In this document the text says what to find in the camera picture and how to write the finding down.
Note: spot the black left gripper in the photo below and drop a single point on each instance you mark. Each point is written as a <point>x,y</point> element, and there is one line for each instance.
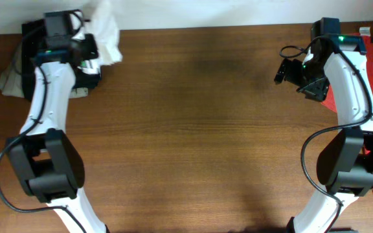
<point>91,41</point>

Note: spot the beige folded garment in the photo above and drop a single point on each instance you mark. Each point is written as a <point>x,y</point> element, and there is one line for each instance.
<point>11,83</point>

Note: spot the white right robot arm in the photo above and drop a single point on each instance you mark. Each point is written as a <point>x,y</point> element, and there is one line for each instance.
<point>344,167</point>

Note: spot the white t-shirt with robot print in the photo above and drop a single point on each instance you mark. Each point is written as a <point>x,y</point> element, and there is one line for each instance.
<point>104,28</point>

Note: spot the black folded garment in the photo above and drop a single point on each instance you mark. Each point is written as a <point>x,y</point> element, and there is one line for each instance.
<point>26,64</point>

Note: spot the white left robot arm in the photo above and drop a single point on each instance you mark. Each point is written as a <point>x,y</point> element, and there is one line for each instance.
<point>45,162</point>

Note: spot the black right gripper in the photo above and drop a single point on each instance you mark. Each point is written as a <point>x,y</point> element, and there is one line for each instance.
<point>316,92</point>

